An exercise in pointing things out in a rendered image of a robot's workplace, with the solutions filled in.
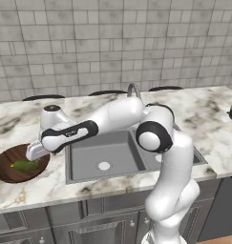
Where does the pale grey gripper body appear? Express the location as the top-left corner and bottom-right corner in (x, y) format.
(25, 141), (52, 162)

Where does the green cucumber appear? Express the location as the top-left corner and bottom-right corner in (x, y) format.
(12, 159), (41, 173)

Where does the brown wooden bowl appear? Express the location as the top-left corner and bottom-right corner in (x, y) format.
(0, 143), (52, 185)

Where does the grey steel sink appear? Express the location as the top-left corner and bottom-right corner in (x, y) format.
(64, 126), (208, 186)

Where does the grey cupboard door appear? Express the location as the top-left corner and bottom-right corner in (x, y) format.
(0, 228), (55, 244)
(137, 197), (215, 244)
(52, 212), (139, 244)

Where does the black stool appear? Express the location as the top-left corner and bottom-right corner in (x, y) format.
(22, 93), (66, 102)
(88, 90), (129, 97)
(148, 85), (185, 92)

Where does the grey drawer front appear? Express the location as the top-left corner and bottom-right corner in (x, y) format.
(0, 211), (29, 236)

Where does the grey false drawer panel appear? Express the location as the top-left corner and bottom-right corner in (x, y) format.
(81, 190), (158, 218)

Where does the grey curved tap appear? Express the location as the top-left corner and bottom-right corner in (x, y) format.
(126, 82), (142, 99)

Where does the dark grey dishwasher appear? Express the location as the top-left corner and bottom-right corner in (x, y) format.
(197, 176), (232, 243)

